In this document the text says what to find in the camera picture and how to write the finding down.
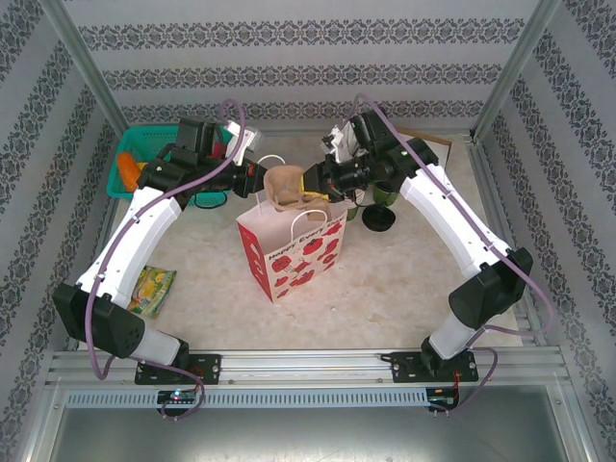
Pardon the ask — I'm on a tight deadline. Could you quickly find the brown cardboard cup carrier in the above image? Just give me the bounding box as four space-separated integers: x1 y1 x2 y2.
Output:
263 166 333 225

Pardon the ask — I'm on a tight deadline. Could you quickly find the white and red paper bag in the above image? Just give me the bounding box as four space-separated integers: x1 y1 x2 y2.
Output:
235 153 348 304

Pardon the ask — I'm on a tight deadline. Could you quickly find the black plastic lid stack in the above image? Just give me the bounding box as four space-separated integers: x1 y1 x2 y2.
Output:
361 204 397 233

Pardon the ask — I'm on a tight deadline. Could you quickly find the orange toy fruit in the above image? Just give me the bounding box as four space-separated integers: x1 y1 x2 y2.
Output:
117 152 145 193

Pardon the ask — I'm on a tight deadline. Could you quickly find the teal plastic basket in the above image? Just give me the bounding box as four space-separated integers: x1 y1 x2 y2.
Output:
106 125 232 209

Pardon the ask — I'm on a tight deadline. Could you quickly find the white napkin stack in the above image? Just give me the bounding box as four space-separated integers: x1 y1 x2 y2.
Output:
408 134 451 161

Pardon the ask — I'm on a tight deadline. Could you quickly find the brown cardboard box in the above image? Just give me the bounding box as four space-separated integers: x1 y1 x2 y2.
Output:
397 125 454 166

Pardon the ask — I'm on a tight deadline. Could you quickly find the yellow green candy packet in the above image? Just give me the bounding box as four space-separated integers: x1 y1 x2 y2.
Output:
125 265 178 320

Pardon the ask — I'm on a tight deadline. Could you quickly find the thin black left gripper cable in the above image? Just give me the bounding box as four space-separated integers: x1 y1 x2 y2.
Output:
194 192 230 210

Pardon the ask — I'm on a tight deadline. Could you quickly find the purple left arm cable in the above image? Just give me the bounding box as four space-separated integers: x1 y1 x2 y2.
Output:
85 98 249 423

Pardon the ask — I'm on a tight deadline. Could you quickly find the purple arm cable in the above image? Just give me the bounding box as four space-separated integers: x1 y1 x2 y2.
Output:
85 98 249 423
353 93 557 420

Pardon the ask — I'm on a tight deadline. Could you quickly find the aluminium side rail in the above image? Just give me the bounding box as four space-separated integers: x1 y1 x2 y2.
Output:
66 192 119 351
464 134 548 347

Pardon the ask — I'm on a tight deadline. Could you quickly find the aluminium mounting rail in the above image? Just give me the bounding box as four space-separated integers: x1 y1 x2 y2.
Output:
45 348 564 386

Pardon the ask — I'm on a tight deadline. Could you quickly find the aluminium frame post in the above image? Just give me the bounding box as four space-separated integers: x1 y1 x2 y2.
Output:
40 0 127 141
474 0 563 141

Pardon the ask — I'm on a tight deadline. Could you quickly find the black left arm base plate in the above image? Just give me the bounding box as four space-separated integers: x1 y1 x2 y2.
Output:
134 353 222 386

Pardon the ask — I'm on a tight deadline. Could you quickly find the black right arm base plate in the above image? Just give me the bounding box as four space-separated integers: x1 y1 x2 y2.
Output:
387 350 480 384

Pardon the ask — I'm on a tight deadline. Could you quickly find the slotted grey cable duct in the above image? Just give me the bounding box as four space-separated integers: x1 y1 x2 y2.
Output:
64 388 429 409

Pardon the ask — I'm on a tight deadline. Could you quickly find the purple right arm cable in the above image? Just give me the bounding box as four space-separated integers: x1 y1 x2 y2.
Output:
353 93 557 420

